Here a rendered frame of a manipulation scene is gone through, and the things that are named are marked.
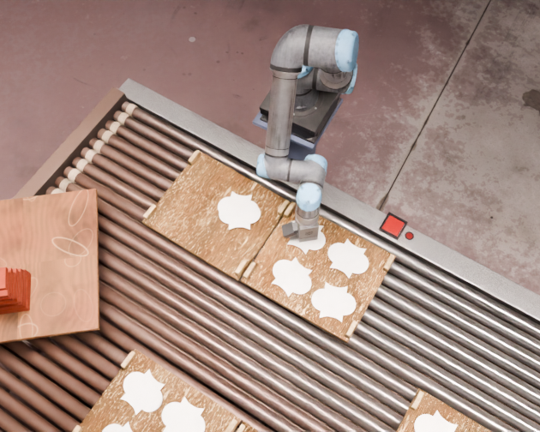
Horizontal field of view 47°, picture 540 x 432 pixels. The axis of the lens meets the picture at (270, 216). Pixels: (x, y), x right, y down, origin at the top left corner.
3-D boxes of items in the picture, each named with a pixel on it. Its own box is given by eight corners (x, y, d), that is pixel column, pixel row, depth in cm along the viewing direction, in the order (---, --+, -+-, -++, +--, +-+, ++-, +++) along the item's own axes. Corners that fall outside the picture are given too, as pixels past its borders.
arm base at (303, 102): (295, 72, 242) (294, 57, 233) (326, 92, 238) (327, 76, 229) (271, 99, 238) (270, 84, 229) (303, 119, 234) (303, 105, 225)
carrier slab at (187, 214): (199, 153, 233) (199, 150, 232) (291, 204, 223) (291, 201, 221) (142, 223, 220) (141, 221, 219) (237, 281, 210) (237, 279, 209)
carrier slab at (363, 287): (292, 203, 223) (293, 201, 222) (395, 257, 213) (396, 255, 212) (241, 282, 210) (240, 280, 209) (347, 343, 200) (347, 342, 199)
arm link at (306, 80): (285, 65, 232) (285, 42, 220) (321, 70, 230) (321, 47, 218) (279, 92, 228) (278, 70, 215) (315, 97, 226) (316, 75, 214)
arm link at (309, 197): (324, 182, 188) (320, 206, 185) (322, 198, 198) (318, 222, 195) (299, 177, 189) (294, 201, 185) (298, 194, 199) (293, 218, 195)
